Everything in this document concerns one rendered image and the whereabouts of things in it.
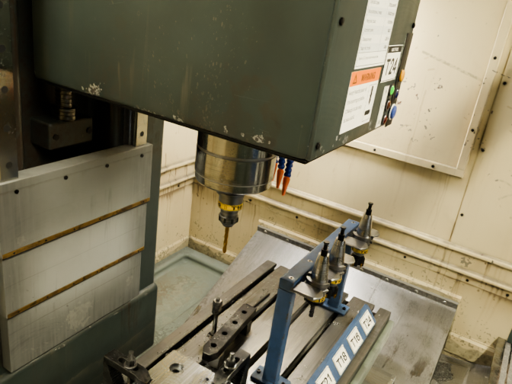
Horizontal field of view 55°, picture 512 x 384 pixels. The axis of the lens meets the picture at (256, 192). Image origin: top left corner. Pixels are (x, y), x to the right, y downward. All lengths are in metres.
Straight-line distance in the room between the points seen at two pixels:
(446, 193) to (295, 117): 1.21
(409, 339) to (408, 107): 0.84
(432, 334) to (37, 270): 1.36
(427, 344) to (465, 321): 0.21
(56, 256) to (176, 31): 0.70
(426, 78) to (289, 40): 1.13
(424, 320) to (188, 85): 1.42
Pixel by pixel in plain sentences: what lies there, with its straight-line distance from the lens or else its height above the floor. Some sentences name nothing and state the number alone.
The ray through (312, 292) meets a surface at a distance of 1.20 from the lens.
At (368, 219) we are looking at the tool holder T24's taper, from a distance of 1.49.
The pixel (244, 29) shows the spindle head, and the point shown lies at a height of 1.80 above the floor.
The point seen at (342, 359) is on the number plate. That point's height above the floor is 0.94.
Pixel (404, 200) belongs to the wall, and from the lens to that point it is 1.94.
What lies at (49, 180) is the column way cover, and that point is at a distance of 1.22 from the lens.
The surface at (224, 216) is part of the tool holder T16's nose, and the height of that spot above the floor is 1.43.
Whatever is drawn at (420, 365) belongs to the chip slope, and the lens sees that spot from 1.90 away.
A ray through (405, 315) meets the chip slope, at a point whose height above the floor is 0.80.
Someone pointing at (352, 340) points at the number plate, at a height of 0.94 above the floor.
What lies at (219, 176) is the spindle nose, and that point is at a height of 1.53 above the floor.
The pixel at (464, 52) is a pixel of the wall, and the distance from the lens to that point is 1.82.
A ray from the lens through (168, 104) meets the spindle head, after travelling 0.89.
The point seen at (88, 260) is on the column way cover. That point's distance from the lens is 1.42.
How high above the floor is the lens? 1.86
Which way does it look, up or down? 22 degrees down
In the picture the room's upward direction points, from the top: 8 degrees clockwise
